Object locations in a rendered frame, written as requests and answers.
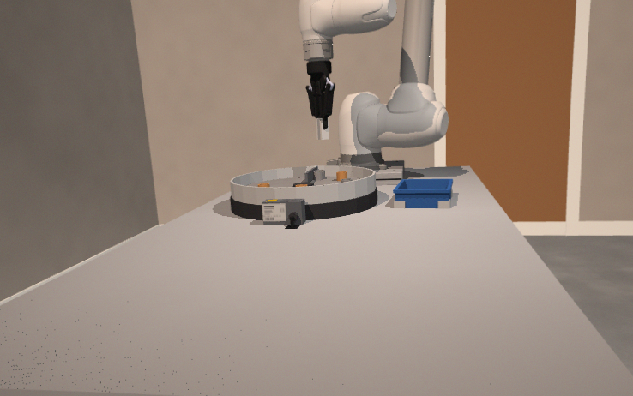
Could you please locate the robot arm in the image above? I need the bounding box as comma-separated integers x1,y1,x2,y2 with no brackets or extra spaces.
298,0,449,170

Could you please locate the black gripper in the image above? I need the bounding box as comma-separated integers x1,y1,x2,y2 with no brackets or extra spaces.
305,61,335,140

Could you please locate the blue plastic crate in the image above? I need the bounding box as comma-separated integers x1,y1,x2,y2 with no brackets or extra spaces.
393,179,453,209

